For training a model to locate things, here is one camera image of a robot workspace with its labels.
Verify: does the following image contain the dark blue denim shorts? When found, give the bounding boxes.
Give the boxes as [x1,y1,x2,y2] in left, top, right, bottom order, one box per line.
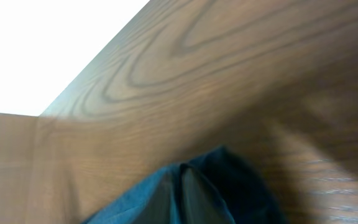
[85,146,287,224]

